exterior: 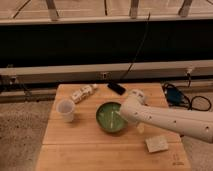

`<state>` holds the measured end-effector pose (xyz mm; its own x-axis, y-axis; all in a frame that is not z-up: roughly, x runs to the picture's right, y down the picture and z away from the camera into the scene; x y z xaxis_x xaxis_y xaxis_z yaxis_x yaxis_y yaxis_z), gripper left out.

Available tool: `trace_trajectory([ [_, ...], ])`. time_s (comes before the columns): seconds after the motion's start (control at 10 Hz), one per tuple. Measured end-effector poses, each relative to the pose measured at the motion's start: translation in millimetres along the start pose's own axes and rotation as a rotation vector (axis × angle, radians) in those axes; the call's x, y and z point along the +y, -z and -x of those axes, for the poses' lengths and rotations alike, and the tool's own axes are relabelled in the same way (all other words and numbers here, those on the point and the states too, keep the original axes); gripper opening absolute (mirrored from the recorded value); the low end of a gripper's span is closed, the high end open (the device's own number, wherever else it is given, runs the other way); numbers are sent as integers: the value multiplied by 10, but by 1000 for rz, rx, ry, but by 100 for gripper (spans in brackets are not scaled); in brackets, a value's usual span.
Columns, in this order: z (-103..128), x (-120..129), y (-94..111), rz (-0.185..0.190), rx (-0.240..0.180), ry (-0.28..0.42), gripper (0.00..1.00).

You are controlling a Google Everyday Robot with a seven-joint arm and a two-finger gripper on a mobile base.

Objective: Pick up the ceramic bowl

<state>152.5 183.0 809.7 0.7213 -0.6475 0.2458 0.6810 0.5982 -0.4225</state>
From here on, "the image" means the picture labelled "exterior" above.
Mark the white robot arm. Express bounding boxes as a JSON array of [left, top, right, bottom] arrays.
[[119, 89, 213, 143]]

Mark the black hanging cable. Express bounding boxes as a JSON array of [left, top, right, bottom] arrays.
[[119, 12, 152, 82]]

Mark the blue power box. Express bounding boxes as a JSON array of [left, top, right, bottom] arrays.
[[166, 88, 182, 104]]

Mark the green ceramic bowl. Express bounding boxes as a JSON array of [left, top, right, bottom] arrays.
[[96, 102, 127, 133]]

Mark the black rectangular device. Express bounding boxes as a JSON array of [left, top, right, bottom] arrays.
[[108, 83, 126, 95]]

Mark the white sponge block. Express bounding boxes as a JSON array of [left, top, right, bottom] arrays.
[[145, 135, 169, 153]]

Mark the translucent plastic cup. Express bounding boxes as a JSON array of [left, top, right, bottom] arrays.
[[56, 99, 75, 122]]

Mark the black floor cable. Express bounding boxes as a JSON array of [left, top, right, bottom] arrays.
[[162, 82, 213, 112]]

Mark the white plastic bottle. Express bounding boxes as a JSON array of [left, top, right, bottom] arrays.
[[70, 84, 98, 104]]

